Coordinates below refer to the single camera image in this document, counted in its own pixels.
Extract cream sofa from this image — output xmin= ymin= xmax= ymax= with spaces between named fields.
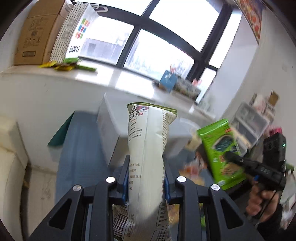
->
xmin=1 ymin=116 xmax=29 ymax=240

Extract white tall snack bag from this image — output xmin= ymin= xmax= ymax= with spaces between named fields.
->
xmin=113 ymin=102 xmax=177 ymax=240

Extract person's right hand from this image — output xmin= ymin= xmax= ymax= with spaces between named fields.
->
xmin=245 ymin=182 xmax=280 ymax=222

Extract green seaweed snack packet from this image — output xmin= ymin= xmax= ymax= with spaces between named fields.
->
xmin=197 ymin=118 xmax=245 ymax=190

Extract blue small box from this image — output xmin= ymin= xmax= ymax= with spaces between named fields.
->
xmin=159 ymin=70 xmax=178 ymax=92

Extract brown cardboard box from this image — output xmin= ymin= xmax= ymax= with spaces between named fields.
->
xmin=14 ymin=0 xmax=73 ymax=65

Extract black window frame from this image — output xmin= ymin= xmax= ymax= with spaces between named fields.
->
xmin=80 ymin=1 xmax=234 ymax=93

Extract white SANFU shopping bag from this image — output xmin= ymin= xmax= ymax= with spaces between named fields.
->
xmin=50 ymin=2 xmax=98 ymax=62

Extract white drawer unit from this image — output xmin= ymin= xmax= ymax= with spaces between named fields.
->
xmin=230 ymin=102 xmax=270 ymax=149

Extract landscape printed box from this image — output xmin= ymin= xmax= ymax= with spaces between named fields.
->
xmin=173 ymin=78 xmax=201 ymax=100

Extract white storage box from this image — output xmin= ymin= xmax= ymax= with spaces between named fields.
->
xmin=96 ymin=92 xmax=200 ymax=168

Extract wall poster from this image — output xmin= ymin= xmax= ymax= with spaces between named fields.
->
xmin=234 ymin=0 xmax=264 ymax=43

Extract green yellow flat packets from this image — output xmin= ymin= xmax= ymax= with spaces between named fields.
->
xmin=39 ymin=58 xmax=97 ymax=72

